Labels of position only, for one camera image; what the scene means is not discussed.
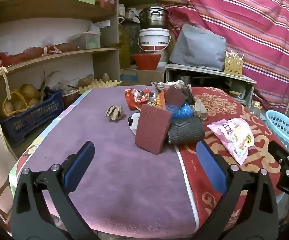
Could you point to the red plastic basin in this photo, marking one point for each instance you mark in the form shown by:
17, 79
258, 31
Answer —
145, 61

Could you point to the wooden shelf unit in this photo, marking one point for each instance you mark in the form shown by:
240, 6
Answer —
47, 7

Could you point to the dark blue plastic crate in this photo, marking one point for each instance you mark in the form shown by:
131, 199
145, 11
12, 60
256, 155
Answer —
29, 120

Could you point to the yellow net bag of potatoes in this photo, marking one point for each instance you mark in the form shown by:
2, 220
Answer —
12, 105

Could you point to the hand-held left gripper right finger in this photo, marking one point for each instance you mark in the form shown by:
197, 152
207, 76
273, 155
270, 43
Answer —
209, 165

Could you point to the blue plastic bag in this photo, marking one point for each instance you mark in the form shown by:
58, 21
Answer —
182, 111

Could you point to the egg carton tray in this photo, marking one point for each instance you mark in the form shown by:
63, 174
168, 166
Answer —
102, 83

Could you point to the striped red cloth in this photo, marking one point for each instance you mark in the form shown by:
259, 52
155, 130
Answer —
234, 17

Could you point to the brown cardboard box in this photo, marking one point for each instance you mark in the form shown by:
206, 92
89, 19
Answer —
149, 76

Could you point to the yellow chopstick holder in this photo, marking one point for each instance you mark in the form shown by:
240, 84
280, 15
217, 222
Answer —
233, 66

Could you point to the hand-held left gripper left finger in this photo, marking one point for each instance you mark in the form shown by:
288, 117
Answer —
80, 162

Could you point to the yellow oil jug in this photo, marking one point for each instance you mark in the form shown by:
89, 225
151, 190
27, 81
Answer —
124, 45

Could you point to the maroon scouring pad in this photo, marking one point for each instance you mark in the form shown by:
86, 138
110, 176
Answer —
152, 127
175, 95

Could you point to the potato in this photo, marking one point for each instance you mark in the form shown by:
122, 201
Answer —
85, 80

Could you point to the small steel pot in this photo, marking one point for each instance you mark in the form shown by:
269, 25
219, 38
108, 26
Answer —
185, 79

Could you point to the pink snack packet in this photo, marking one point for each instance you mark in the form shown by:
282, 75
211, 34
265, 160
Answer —
232, 135

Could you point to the printed foil packet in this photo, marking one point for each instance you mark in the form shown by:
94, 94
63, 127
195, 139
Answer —
182, 86

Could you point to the red net bag sweet potatoes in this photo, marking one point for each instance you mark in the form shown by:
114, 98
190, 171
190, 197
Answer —
27, 53

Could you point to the light blue plastic basket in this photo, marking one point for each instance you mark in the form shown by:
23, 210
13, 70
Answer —
279, 125

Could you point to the large steel pot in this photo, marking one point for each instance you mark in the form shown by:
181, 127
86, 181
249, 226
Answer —
152, 17

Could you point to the black textured roll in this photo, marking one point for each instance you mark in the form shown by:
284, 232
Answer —
184, 130

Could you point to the red snack packet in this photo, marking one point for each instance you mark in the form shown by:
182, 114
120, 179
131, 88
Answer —
132, 97

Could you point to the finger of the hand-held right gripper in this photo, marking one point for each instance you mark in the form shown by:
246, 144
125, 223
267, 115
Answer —
279, 151

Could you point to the clear plastic container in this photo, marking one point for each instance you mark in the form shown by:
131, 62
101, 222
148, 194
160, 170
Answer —
87, 41

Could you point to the grey cabinet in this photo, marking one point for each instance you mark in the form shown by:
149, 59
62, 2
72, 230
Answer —
209, 71

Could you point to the small red basket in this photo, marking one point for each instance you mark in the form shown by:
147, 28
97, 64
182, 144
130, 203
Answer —
106, 2

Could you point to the purple cloth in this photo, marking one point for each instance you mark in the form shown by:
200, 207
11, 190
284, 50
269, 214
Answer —
122, 180

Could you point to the white plastic bucket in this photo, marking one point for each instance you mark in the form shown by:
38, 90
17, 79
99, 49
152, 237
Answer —
154, 37

